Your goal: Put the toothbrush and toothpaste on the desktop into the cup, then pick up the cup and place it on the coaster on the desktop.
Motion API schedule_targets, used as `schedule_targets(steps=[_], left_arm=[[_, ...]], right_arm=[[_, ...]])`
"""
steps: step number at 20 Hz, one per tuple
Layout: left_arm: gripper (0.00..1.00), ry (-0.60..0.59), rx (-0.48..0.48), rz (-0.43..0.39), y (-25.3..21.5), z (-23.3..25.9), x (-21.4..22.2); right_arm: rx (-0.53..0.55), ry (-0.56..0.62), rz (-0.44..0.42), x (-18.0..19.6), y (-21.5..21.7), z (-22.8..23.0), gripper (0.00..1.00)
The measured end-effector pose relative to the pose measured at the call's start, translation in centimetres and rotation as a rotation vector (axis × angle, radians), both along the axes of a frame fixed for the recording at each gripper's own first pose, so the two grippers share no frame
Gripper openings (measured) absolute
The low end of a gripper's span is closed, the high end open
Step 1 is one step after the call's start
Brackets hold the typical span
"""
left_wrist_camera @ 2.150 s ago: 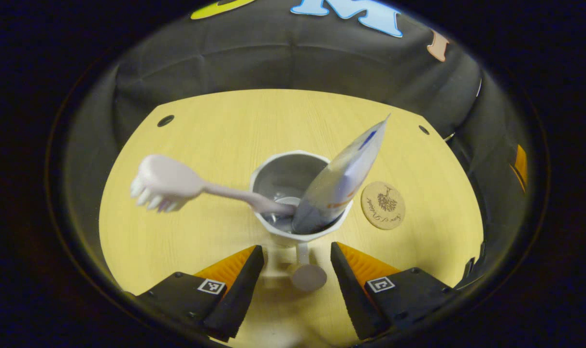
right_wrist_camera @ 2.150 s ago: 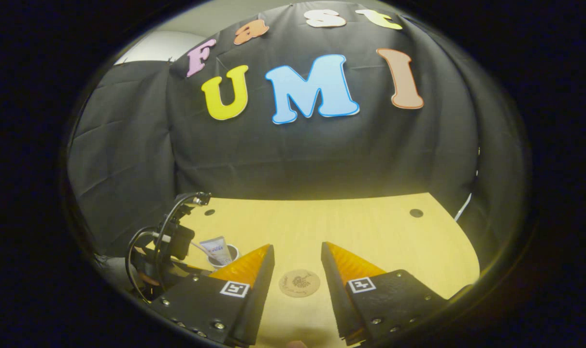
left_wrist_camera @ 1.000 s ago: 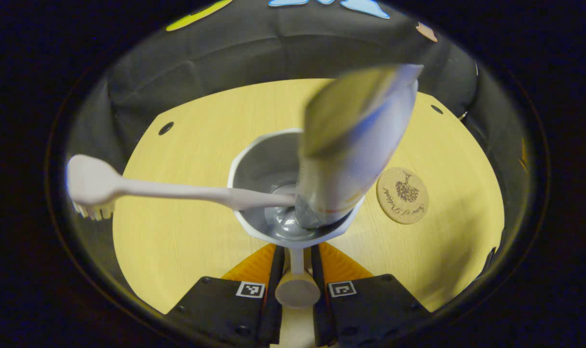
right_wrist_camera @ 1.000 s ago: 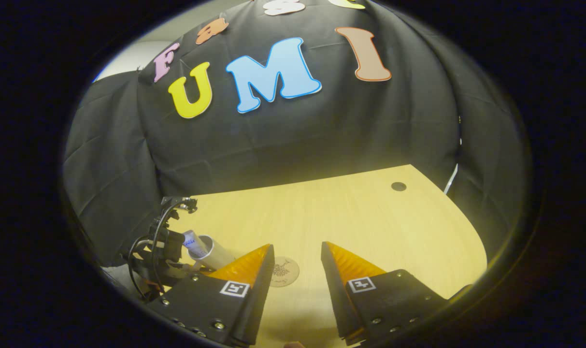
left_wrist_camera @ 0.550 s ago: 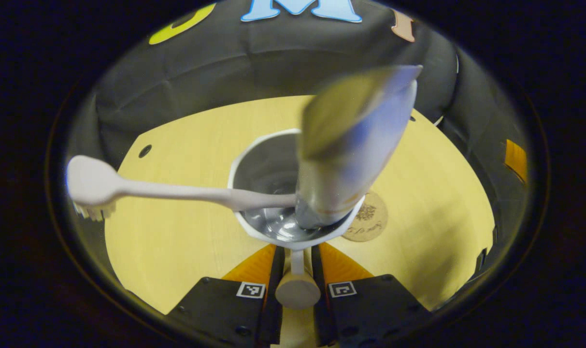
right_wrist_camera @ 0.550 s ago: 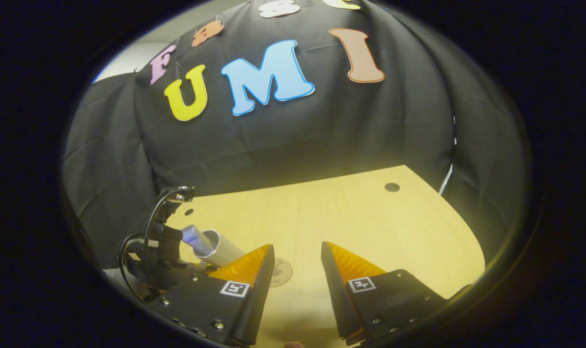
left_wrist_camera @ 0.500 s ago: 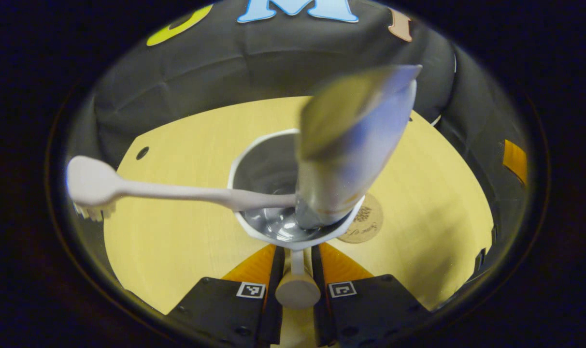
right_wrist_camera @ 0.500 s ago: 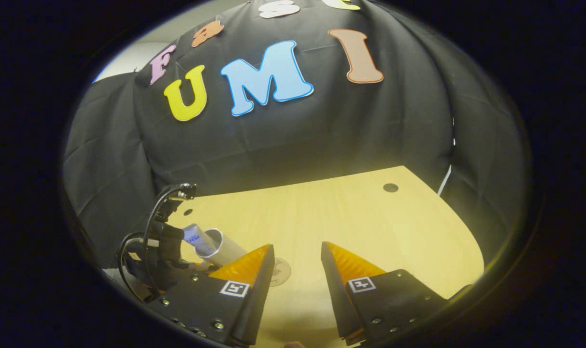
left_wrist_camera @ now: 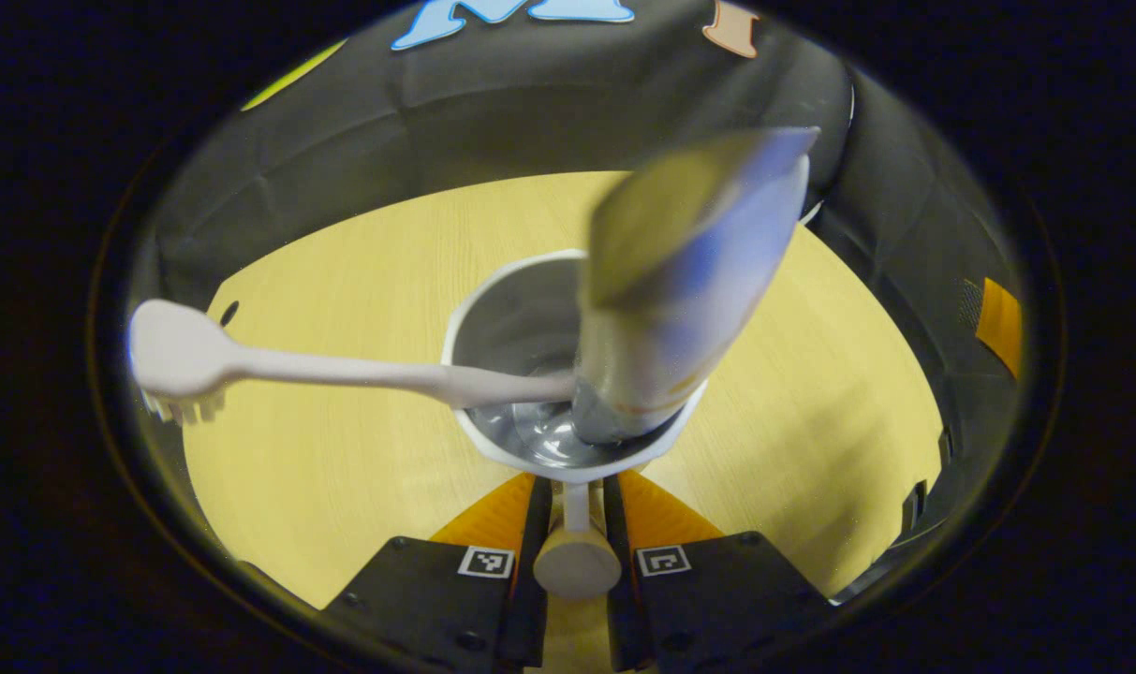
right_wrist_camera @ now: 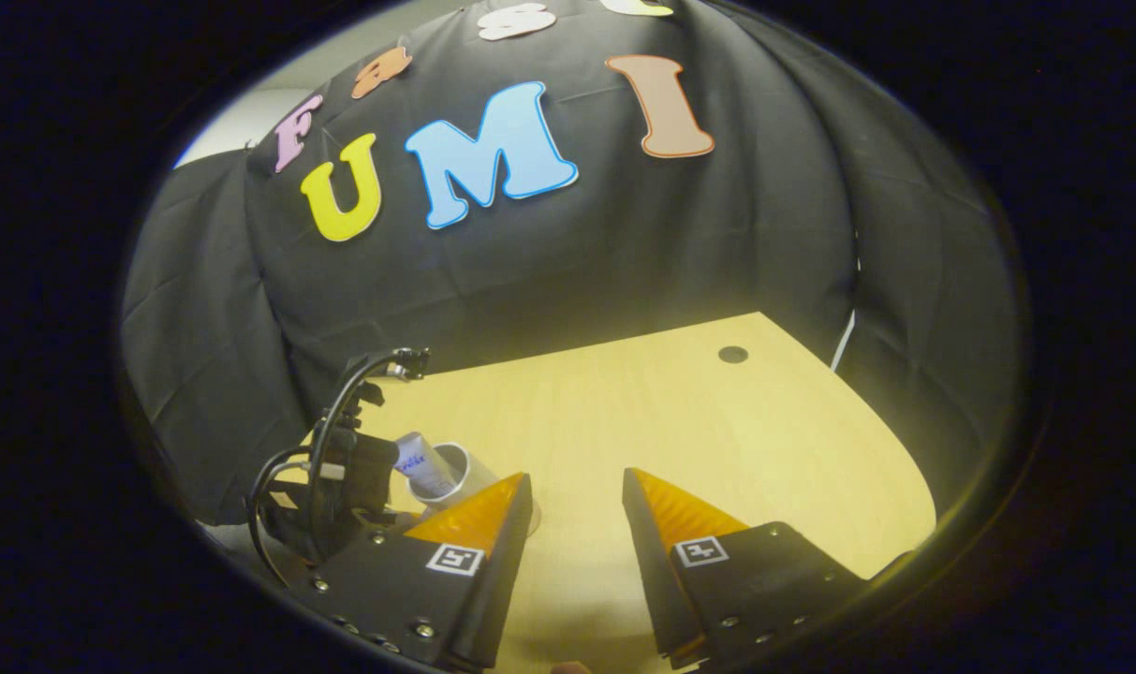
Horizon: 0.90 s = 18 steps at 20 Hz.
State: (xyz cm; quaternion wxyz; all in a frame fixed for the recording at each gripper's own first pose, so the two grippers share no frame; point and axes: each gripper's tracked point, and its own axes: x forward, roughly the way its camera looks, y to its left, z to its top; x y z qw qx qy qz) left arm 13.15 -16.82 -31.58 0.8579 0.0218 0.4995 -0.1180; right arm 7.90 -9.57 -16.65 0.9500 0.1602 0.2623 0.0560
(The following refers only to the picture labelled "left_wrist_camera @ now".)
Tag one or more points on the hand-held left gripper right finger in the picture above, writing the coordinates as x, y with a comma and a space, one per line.
621, 618

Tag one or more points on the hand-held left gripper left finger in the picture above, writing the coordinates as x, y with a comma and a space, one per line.
528, 608

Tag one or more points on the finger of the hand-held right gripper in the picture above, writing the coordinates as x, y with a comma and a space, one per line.
998, 328

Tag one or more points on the pale pink toothbrush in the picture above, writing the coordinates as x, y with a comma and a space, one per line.
343, 370

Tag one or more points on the white toothpaste tube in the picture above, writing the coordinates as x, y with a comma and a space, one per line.
680, 281

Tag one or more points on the wooden desktop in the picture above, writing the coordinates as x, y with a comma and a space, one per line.
343, 468

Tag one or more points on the black backdrop cloth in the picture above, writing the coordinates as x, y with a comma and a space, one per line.
530, 112

